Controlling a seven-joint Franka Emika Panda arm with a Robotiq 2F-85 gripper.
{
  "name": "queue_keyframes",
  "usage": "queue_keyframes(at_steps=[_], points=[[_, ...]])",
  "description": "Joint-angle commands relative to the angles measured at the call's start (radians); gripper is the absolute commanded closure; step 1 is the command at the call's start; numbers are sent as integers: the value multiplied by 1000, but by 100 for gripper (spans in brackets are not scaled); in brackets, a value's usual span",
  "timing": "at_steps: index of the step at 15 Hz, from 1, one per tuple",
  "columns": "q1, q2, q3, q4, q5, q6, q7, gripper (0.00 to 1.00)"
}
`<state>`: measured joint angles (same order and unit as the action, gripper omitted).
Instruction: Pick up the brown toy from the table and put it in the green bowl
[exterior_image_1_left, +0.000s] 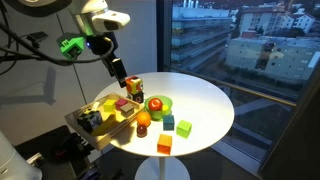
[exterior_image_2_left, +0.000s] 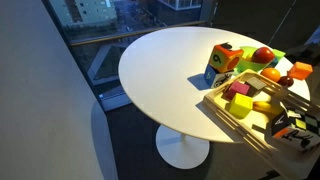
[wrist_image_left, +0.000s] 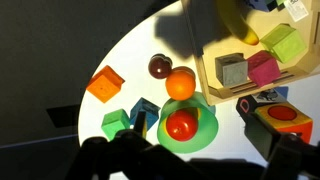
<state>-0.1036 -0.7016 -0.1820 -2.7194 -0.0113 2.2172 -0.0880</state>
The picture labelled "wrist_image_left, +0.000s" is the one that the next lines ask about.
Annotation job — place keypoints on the multicolour large cube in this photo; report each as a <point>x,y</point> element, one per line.
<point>284,117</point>

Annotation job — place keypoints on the magenta cube block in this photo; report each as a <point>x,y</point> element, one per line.
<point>263,68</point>

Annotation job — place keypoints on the light green cube block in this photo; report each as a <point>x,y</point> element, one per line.
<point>284,43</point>

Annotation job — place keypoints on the dark blue cube block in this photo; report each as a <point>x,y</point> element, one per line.
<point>262,5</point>

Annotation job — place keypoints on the orange cube block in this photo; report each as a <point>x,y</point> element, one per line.
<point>105,84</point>

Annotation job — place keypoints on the orange fruit toy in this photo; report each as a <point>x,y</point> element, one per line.
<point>180,85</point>

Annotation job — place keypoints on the brown plum toy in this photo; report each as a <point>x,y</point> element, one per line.
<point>160,66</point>

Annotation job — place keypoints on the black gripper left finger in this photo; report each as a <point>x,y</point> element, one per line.
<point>140,125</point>

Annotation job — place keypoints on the white paper label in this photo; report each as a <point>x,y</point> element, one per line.
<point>296,9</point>

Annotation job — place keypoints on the red tomato toy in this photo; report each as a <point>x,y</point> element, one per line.
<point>182,125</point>

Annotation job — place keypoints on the green bowl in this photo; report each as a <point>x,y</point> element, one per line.
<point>207,124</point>

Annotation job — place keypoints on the wooden tray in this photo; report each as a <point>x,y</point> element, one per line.
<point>211,40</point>

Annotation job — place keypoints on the black patterned cube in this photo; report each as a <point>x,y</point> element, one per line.
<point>247,104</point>

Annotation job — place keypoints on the yellow banana toy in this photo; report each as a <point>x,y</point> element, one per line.
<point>231,16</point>

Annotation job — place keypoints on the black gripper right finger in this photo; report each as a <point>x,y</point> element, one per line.
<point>261,135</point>

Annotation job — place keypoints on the teal cube block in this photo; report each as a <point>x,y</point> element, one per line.
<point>144,109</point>

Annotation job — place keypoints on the grey cube block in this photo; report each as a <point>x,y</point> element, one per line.
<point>231,69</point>

